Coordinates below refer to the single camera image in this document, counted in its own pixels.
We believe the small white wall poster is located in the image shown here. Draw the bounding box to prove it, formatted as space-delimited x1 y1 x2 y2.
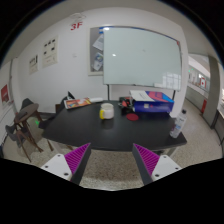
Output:
28 54 40 75

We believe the grey wall notice board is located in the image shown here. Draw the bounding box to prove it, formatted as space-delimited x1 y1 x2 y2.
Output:
88 26 105 77

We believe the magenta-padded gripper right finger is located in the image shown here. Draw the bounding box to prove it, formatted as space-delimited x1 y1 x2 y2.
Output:
132 143 183 186

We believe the red wall poster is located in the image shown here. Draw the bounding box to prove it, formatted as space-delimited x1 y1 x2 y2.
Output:
0 84 10 103

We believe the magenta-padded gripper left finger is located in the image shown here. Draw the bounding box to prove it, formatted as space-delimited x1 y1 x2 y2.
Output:
40 142 92 186

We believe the red and black tool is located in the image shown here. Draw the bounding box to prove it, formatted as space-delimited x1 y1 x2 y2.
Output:
118 96 134 109

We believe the flat round red coaster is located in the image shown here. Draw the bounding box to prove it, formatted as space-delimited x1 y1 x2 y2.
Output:
125 113 140 122

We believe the blue cardboard box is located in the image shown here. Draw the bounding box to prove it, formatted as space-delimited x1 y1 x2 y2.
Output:
129 89 175 114

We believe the clear black-capped water bottle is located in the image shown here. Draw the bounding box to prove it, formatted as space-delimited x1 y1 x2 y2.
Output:
169 111 188 139

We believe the whiteboard on black stand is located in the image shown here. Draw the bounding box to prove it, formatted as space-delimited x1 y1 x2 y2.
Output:
102 26 183 101

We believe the large white wall poster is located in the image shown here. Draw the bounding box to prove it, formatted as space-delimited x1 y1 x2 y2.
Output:
41 35 59 69

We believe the wooden stool dark seat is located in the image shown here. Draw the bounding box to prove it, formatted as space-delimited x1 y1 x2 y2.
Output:
13 98 54 163

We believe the white mug yellow handle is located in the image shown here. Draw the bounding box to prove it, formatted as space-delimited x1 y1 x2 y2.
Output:
98 102 115 120

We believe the red corridor placard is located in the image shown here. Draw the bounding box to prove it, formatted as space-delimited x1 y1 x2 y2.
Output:
198 75 208 89

